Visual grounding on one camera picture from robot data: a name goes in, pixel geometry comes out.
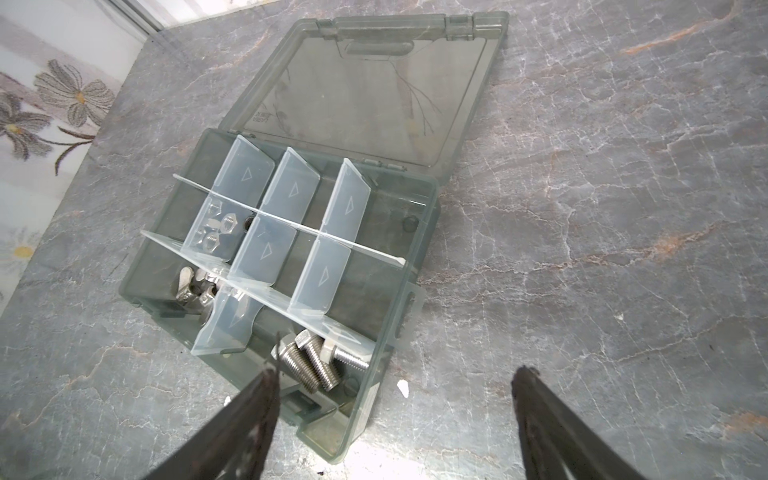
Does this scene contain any steel wing nut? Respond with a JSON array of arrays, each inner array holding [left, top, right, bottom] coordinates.
[[190, 269, 219, 309], [175, 266, 201, 309]]

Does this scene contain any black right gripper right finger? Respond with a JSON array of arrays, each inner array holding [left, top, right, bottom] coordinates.
[[511, 366, 643, 479]]

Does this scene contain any steel hex bolt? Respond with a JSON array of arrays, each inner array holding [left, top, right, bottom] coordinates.
[[271, 334, 321, 394], [320, 339, 369, 371], [295, 329, 341, 391]]

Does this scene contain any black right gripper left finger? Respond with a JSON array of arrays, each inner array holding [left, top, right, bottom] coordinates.
[[145, 368, 280, 479]]

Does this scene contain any green plastic organizer box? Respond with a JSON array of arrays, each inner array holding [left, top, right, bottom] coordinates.
[[120, 11, 509, 463]]

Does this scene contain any left aluminium corner post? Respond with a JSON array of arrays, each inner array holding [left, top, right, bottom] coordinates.
[[104, 0, 199, 34]]

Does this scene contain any steel hex nut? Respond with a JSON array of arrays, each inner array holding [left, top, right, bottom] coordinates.
[[199, 213, 240, 255]]

